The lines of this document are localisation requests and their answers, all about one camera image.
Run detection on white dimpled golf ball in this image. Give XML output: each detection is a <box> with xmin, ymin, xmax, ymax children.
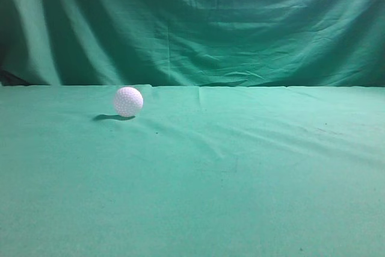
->
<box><xmin>113</xmin><ymin>87</ymin><xmax>144</xmax><ymax>117</ymax></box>

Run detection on green table cloth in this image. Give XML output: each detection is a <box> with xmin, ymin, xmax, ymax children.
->
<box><xmin>1</xmin><ymin>85</ymin><xmax>384</xmax><ymax>256</ymax></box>

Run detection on green backdrop curtain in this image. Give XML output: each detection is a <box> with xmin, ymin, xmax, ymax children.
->
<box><xmin>1</xmin><ymin>0</ymin><xmax>384</xmax><ymax>87</ymax></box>

